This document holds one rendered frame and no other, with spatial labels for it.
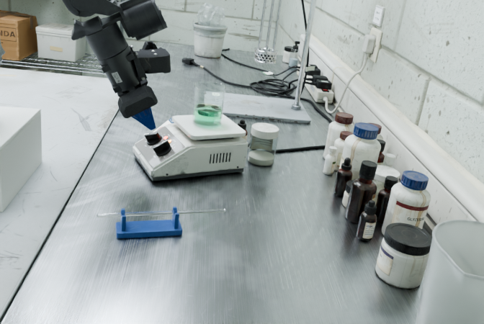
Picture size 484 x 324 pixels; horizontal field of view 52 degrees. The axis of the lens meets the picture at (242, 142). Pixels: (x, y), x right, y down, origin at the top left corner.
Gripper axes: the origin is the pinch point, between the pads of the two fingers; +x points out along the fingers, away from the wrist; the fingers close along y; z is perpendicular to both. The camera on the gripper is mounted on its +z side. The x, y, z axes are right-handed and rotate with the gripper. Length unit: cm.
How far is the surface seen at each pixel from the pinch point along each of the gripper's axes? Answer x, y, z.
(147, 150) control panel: 9.7, 3.2, -3.2
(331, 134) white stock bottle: 27.0, 3.1, 34.1
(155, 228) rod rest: 8.8, -21.7, -6.1
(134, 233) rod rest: 7.3, -22.4, -9.1
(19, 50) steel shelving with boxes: 37, 227, -56
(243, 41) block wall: 94, 229, 72
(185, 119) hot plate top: 9.4, 7.2, 6.3
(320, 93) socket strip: 44, 46, 50
